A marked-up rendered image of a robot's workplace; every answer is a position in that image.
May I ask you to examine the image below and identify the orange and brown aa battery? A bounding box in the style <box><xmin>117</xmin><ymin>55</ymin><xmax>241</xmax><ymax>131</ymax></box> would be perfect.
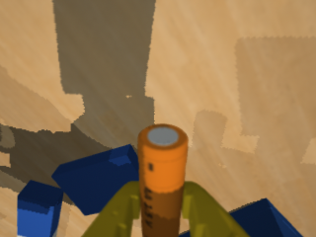
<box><xmin>137</xmin><ymin>123</ymin><xmax>189</xmax><ymax>237</ymax></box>

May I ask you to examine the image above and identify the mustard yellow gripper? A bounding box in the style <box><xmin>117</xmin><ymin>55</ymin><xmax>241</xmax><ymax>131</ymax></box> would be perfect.
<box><xmin>81</xmin><ymin>181</ymin><xmax>250</xmax><ymax>237</ymax></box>

